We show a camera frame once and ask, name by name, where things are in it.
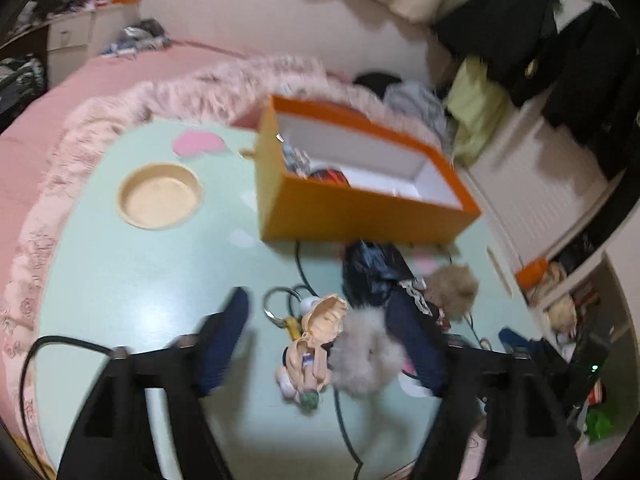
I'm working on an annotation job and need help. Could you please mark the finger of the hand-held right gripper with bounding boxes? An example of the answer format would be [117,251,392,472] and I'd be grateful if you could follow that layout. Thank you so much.
[499,327,548,361]

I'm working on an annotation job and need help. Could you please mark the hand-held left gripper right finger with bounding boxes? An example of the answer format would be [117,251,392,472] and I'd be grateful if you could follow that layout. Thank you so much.
[386,285,583,480]

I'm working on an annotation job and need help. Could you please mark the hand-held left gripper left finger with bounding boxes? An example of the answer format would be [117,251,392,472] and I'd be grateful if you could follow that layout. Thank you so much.
[57,286,251,480]

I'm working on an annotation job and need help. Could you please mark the white fur pompom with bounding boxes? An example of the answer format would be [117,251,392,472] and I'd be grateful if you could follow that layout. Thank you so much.
[327,307,407,395]

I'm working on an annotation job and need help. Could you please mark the brown fur pompom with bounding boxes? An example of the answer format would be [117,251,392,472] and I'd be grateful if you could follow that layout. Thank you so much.
[425,262,480,323]

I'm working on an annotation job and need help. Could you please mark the peach doll keychain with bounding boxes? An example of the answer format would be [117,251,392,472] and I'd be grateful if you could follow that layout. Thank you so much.
[262,286,348,413]

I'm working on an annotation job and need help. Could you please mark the black lace-trimmed cloth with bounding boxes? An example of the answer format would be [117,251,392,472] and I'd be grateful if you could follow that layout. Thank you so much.
[341,240,451,333]

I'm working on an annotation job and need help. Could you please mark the orange cardboard box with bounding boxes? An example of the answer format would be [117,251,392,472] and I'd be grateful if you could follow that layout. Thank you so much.
[254,94,483,246]

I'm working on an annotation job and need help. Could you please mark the green plastic bag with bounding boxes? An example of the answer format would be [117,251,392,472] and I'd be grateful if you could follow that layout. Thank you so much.
[585,405,617,442]

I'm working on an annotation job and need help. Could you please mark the beige cloth bundle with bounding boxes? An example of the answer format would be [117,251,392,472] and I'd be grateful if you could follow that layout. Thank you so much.
[541,261,577,332]

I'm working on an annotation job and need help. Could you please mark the orange storage bin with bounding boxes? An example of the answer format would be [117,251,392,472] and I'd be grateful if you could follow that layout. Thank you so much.
[515,258,552,287]

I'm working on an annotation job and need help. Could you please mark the white slatted wardrobe door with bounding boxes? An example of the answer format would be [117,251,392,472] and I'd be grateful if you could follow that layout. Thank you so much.
[464,94,622,262]

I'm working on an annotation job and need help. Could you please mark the patterned small bundle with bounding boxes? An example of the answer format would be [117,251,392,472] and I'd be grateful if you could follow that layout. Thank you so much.
[282,145,314,179]

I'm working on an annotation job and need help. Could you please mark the dark red-edged item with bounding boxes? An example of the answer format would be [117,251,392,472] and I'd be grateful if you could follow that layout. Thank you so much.
[309,168,349,189]

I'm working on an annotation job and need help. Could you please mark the yellow-green garment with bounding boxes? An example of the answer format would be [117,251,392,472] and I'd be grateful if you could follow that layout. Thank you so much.
[444,56,512,164]

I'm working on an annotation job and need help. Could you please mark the grey crumpled clothes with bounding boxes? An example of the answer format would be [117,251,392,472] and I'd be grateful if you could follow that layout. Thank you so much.
[382,81,454,142]

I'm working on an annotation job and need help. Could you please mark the black hanging jacket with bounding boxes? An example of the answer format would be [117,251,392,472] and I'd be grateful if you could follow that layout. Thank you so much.
[434,0,559,107]
[541,4,640,182]

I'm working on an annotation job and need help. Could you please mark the black crumpled garment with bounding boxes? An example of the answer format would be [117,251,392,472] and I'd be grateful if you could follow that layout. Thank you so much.
[354,72,404,94]

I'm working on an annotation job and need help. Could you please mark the pink bedsheet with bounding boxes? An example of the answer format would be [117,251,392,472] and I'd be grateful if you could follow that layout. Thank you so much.
[0,40,236,241]

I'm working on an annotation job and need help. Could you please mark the dark silver clothes bundle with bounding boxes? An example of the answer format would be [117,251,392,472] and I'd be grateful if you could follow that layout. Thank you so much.
[102,19,172,59]

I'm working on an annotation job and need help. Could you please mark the dark clothes heap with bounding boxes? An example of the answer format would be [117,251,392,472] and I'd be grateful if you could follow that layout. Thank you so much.
[0,56,47,117]

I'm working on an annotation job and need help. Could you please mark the white nightstand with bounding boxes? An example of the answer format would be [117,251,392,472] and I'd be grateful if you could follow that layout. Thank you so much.
[46,9,119,64]

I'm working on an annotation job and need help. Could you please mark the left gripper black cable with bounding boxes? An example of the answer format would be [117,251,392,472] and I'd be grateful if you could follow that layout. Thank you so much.
[19,335,117,413]

